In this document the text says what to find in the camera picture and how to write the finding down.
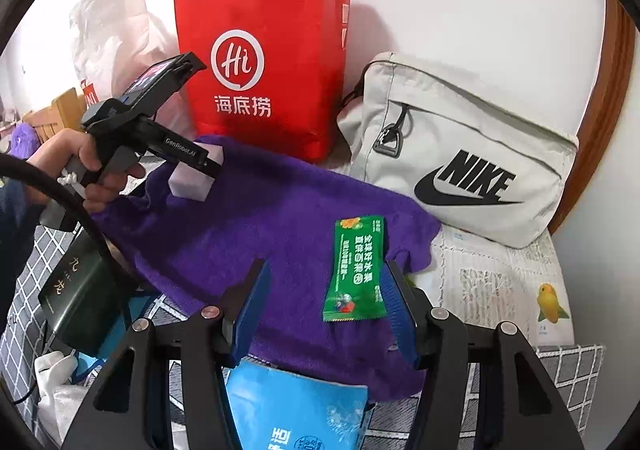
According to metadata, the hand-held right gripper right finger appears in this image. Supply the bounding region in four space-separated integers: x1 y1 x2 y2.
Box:
381 260 586 450

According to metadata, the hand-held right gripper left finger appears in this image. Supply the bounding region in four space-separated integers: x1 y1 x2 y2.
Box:
60 259 273 450

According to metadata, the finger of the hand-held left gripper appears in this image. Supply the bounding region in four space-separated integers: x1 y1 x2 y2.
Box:
192 145 224 177

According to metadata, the white foam block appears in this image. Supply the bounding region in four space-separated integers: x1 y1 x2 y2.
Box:
169 137 226 203

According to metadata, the green sachet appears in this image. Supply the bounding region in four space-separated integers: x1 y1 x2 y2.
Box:
322 215 389 324

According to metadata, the grey shoulder bag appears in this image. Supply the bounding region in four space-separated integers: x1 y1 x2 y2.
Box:
336 51 580 249

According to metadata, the person's left hand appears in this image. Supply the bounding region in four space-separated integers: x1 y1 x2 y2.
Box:
25 127 147 214

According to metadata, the wooden furniture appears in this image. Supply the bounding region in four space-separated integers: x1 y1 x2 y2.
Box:
22 87 88 143

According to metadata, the purple towel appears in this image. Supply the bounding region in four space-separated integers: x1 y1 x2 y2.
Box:
92 134 442 403

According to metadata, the white plastic bag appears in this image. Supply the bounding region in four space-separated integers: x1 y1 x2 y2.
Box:
69 0 193 131

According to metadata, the blue tissue pack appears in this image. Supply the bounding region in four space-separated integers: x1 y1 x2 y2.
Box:
225 360 371 450

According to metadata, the parrot print paper sheet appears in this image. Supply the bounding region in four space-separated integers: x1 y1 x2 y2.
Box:
430 225 576 346

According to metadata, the purple cloth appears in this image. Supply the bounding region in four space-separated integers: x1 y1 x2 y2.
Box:
9 124 42 157

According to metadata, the blue flat bag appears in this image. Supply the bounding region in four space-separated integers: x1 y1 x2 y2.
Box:
75 292 166 381

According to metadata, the red paper bag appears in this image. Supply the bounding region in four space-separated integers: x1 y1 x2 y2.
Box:
173 0 353 165

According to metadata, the dark green box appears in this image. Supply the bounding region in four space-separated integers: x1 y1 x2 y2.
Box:
37 230 138 358

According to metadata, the grey checked blanket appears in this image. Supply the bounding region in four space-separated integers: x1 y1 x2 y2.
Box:
0 225 608 450

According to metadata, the white cloth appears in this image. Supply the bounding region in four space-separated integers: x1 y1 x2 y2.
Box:
34 350 81 431

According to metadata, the wooden headboard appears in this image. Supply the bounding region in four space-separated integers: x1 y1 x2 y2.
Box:
547 0 636 236

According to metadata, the thick black cable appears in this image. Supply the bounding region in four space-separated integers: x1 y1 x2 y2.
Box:
0 152 126 291

